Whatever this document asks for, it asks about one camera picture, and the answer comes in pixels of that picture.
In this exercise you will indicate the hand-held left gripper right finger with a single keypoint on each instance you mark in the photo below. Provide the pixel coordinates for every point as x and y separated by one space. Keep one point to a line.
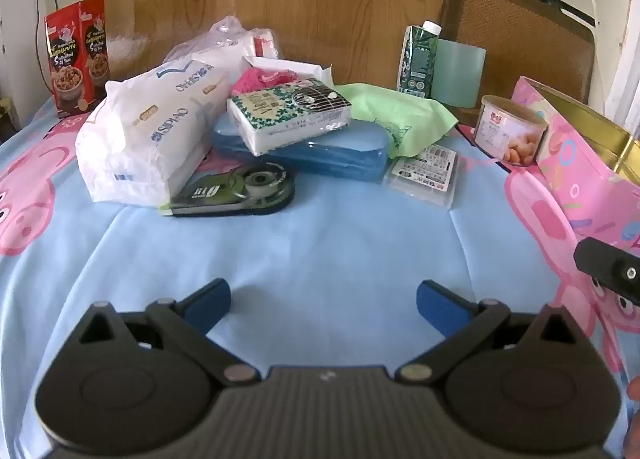
437 311

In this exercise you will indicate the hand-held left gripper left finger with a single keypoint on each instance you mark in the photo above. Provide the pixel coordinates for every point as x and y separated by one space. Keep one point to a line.
210 306

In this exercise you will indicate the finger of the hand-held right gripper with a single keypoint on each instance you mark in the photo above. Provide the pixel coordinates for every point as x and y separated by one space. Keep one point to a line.
607 266

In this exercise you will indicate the pink box with gold inside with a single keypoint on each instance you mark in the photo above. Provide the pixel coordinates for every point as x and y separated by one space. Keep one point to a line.
575 174

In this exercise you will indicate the light green cloth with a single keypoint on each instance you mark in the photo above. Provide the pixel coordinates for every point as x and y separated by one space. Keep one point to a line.
400 114

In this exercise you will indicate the person's right hand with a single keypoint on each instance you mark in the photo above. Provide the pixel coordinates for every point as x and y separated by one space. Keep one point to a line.
634 439

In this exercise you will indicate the green correction tape dispenser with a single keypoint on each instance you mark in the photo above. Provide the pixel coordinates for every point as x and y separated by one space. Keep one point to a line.
240 189

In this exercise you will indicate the blue printed blanket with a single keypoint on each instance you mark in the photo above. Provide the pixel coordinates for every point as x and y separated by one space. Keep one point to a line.
320 239

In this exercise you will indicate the small clear labelled box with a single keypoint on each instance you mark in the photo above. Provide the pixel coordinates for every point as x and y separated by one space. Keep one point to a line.
425 174

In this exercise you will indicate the round snack can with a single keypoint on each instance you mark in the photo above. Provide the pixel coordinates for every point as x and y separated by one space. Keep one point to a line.
510 131

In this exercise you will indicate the large white tissue pack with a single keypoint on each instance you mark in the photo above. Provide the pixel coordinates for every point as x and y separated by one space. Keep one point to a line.
150 134

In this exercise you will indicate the blue plastic case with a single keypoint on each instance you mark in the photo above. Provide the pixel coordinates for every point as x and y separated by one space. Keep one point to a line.
330 151

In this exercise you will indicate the clover print tissue pack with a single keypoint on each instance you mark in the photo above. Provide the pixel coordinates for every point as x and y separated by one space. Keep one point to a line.
290 114

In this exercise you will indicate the white frosted glass window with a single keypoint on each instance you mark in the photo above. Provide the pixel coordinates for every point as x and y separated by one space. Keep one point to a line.
625 54

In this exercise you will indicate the pink crochet cloth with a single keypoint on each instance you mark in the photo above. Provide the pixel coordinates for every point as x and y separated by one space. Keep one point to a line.
260 79

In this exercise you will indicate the teal cup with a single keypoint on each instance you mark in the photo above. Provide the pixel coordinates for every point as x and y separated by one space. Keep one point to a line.
457 74

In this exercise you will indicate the brown wooden chair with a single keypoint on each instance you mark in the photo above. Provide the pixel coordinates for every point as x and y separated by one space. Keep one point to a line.
520 29

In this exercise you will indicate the dark green drink carton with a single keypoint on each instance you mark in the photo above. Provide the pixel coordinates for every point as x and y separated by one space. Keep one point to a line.
417 59

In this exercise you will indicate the clear plastic bag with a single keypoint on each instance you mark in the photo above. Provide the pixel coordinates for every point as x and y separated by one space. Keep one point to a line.
220 44

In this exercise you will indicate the red snack box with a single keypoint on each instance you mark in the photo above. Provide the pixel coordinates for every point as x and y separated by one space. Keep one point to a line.
75 59

